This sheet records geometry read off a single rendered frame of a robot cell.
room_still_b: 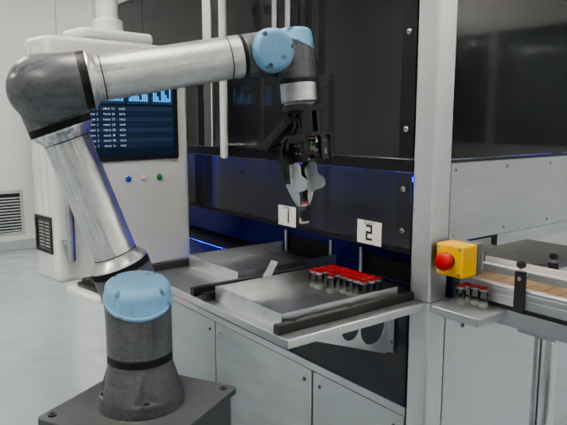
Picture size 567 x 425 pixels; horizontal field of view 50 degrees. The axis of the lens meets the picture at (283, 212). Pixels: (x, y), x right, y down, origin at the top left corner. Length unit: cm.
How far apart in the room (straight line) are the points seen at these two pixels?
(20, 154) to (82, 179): 547
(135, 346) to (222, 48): 53
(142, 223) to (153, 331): 105
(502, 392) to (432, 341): 38
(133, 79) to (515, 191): 103
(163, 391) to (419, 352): 65
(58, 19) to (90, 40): 482
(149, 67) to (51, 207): 100
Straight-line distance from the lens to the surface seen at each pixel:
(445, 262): 135
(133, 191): 207
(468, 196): 151
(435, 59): 140
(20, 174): 665
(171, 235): 217
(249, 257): 187
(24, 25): 672
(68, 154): 117
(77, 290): 190
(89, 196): 118
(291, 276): 156
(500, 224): 163
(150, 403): 112
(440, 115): 140
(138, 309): 107
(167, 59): 106
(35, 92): 106
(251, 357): 208
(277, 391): 201
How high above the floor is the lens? 130
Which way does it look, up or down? 9 degrees down
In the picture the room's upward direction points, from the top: straight up
